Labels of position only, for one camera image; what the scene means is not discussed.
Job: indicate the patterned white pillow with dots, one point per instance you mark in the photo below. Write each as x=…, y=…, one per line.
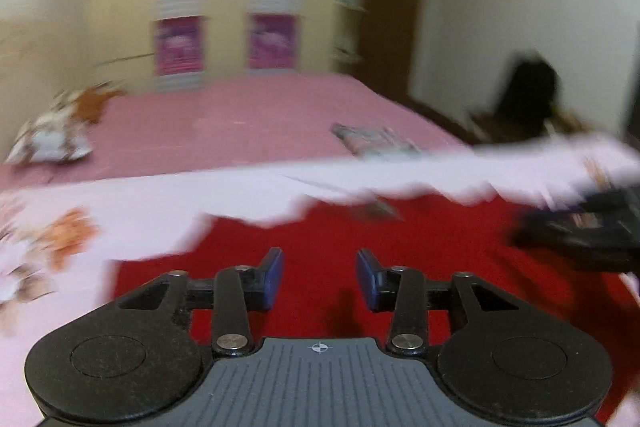
x=50, y=139

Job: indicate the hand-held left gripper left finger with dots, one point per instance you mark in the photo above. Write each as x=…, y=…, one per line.
x=273, y=279

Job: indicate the folded patterned clothing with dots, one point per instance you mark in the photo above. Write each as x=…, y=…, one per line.
x=377, y=139

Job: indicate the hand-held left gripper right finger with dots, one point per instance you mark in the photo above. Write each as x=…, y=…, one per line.
x=365, y=278

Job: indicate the cream open shelf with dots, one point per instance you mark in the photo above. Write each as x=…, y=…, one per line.
x=350, y=22

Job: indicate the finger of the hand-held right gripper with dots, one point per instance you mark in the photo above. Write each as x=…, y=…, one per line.
x=542, y=232

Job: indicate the cream wardrobe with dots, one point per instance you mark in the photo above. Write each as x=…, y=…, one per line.
x=225, y=7

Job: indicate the red beaded knit sweater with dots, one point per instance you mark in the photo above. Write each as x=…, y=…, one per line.
x=450, y=232

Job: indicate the pink striped bed sheet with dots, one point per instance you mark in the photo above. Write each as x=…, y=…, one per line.
x=240, y=127

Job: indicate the orange patterned pillow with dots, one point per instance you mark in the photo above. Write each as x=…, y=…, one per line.
x=97, y=103

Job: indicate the brown wooden door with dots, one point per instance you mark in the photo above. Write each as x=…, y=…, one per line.
x=392, y=17

